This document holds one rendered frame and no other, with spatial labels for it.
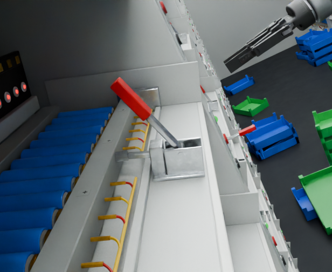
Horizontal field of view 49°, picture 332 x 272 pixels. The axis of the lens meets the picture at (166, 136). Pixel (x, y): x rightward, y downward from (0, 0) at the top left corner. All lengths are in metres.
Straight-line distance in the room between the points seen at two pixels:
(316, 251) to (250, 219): 1.31
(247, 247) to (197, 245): 0.29
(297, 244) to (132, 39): 1.58
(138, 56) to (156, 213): 0.25
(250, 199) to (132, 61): 0.24
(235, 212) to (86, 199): 0.33
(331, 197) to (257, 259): 1.50
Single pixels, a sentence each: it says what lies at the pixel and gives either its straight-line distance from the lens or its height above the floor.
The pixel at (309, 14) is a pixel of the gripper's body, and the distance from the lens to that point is 0.97.
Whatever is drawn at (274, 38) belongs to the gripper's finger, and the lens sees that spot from 0.94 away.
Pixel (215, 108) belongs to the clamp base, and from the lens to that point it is 1.00.
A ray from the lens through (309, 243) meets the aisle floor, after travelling 1.89.
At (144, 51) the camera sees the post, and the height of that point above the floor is 1.22.
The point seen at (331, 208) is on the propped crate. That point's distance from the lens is 1.94.
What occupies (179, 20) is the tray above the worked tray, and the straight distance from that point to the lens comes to 1.14.
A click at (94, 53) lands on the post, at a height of 1.24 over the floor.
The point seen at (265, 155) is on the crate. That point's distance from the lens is 2.62.
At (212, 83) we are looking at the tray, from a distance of 1.17.
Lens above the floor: 1.26
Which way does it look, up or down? 19 degrees down
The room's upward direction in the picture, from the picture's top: 28 degrees counter-clockwise
